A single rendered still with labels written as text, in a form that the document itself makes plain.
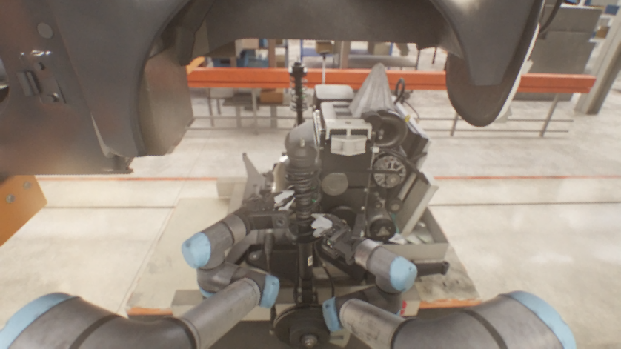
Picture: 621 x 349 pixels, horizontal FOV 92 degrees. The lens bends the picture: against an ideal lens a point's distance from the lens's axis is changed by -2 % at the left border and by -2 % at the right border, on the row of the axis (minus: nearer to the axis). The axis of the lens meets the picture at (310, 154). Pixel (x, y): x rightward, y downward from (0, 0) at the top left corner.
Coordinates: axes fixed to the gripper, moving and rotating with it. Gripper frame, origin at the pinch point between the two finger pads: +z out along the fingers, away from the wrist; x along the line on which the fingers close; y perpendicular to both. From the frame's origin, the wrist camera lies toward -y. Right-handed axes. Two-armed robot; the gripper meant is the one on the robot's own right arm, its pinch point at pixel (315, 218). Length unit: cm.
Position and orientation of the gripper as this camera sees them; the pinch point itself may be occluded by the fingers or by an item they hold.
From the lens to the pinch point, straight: 104.0
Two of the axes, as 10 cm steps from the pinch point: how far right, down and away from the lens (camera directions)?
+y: -7.3, 4.0, -5.6
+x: 1.3, 8.8, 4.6
